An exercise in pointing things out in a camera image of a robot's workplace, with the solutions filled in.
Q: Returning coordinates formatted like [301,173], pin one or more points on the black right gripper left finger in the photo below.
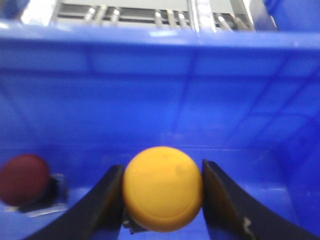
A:
[98,215]

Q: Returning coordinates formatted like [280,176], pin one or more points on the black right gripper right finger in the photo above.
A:
[232,213]

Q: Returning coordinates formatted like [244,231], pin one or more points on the dark red mushroom push button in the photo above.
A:
[27,186]

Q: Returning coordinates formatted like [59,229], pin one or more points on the blue plastic target bin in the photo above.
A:
[87,97]

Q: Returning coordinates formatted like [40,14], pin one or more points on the metal rack rail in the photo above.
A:
[197,15]

